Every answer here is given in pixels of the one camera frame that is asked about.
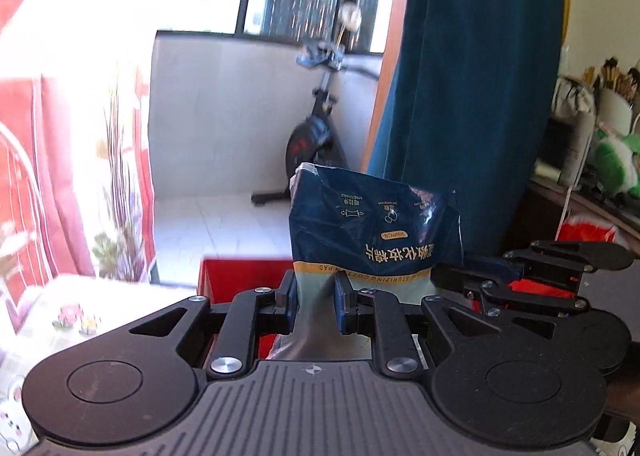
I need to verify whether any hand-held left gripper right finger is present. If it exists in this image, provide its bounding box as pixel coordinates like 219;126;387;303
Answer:
334;272;507;381

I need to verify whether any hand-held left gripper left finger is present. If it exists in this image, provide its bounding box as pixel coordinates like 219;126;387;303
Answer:
127;270;302;381

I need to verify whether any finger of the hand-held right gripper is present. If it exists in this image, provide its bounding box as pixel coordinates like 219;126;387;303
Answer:
431;265;590;318
462;241;633;278

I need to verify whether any red cardboard box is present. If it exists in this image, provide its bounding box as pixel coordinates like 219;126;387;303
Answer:
198;258;431;372

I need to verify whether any blue cotton pad packet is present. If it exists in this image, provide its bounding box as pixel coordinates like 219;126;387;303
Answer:
270;162;466;362

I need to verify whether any red plastic bag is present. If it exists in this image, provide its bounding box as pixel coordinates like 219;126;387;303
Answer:
556;216;623;243

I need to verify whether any dark wooden desk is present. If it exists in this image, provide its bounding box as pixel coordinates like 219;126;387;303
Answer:
520;171;640;247

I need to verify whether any green plush toy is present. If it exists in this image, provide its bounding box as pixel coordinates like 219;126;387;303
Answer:
589;132;640;197

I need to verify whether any white brush holder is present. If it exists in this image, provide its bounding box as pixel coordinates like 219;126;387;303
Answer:
596;86;635;134

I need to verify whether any black exercise bike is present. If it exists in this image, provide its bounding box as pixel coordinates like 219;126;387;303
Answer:
251;33;381;209

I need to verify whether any checked rabbit print tablecloth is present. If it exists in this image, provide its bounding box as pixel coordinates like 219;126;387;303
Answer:
0;276;632;456

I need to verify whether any bunch of makeup brushes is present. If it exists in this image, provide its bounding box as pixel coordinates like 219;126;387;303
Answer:
580;58;640;102

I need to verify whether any blue curtain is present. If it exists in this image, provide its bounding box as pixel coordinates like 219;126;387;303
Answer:
365;0;566;267

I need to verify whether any red printed backdrop cloth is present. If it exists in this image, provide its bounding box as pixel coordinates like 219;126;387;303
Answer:
0;0;153;337

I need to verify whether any white round ornament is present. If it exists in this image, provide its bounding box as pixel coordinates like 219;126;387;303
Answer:
339;2;363;33

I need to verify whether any white cable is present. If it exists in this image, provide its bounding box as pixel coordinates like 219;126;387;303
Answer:
560;183;574;233

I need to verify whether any beige drawstring bag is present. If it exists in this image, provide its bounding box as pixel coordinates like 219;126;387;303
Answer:
552;75;596;119

